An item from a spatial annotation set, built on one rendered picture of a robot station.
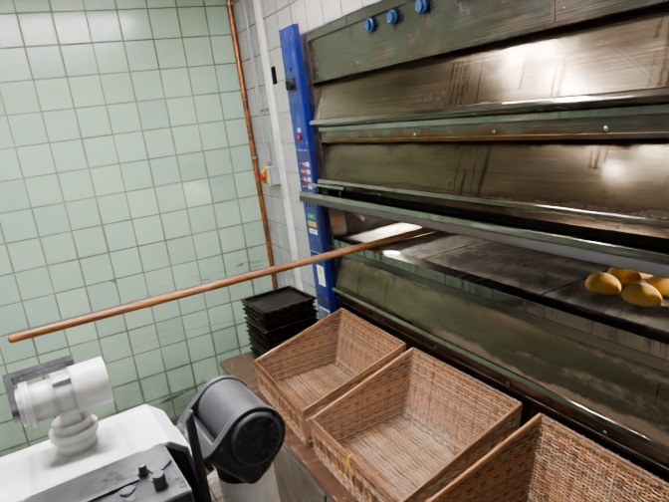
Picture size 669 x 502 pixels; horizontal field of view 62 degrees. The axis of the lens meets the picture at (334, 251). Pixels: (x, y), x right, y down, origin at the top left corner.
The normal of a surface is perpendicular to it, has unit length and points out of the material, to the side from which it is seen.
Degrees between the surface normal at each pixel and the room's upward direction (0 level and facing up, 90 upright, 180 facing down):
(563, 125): 90
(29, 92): 90
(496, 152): 70
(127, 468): 0
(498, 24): 90
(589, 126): 90
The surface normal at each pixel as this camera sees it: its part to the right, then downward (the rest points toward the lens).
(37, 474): -0.13, -0.96
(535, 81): -0.88, -0.12
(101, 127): 0.47, 0.16
